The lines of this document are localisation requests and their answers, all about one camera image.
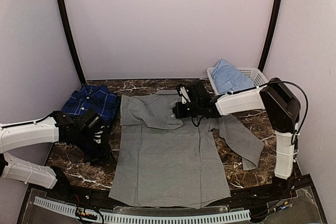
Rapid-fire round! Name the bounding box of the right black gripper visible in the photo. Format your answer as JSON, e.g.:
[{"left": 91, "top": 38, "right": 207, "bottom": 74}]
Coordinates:
[{"left": 173, "top": 101, "right": 201, "bottom": 119}]

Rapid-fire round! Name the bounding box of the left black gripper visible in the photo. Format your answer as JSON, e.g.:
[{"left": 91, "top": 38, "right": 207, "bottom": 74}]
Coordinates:
[{"left": 74, "top": 130, "right": 116, "bottom": 166}]

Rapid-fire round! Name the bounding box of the grey long sleeve shirt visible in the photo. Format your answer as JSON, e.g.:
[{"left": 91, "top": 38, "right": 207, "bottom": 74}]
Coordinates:
[{"left": 109, "top": 90, "right": 264, "bottom": 209}]

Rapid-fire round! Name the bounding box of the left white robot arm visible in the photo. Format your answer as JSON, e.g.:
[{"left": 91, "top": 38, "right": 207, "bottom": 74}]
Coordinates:
[{"left": 1, "top": 110, "right": 116, "bottom": 201}]

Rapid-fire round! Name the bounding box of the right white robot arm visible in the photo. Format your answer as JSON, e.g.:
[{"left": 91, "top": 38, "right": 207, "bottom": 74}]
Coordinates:
[{"left": 172, "top": 78, "right": 302, "bottom": 179}]

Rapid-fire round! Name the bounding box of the blue plaid folded shirt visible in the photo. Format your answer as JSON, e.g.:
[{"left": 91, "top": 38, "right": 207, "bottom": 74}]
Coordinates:
[{"left": 61, "top": 85, "right": 121, "bottom": 122}]

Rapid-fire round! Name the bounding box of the light blue shirt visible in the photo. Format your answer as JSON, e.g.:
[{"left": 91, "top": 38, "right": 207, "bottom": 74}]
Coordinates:
[{"left": 211, "top": 59, "right": 254, "bottom": 94}]

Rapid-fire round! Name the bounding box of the white plastic basket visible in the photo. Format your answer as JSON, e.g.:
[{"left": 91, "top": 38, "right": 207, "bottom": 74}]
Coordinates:
[{"left": 207, "top": 67, "right": 269, "bottom": 95}]

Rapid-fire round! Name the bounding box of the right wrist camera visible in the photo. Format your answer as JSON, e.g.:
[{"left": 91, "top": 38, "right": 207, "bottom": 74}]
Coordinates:
[{"left": 176, "top": 81, "right": 211, "bottom": 104}]

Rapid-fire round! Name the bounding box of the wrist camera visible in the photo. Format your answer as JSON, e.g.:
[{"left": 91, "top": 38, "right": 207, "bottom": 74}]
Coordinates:
[
  {"left": 75, "top": 109, "right": 105, "bottom": 144},
  {"left": 176, "top": 81, "right": 211, "bottom": 104}
]

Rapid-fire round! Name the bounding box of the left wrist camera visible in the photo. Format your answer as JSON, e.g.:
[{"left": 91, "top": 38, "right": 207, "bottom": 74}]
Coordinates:
[{"left": 75, "top": 109, "right": 105, "bottom": 144}]

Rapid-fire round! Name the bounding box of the white slotted cable duct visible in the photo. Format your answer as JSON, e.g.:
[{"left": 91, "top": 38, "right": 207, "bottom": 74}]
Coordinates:
[{"left": 33, "top": 196, "right": 250, "bottom": 223}]

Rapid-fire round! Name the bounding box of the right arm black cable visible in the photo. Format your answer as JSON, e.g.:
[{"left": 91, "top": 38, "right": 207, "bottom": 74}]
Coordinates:
[{"left": 267, "top": 81, "right": 308, "bottom": 141}]

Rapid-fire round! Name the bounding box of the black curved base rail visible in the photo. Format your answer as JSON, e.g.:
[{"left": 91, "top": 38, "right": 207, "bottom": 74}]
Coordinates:
[{"left": 47, "top": 174, "right": 313, "bottom": 217}]

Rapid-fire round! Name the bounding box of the right black frame post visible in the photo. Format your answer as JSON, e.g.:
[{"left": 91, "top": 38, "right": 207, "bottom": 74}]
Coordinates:
[{"left": 257, "top": 0, "right": 281, "bottom": 72}]

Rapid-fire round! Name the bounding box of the black frame post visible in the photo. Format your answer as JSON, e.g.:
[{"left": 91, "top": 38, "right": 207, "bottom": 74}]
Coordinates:
[
  {"left": 257, "top": 0, "right": 281, "bottom": 72},
  {"left": 57, "top": 0, "right": 86, "bottom": 85}
]

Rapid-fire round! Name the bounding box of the left black frame post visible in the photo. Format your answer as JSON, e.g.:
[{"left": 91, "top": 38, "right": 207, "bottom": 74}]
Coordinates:
[{"left": 57, "top": 0, "right": 86, "bottom": 85}]

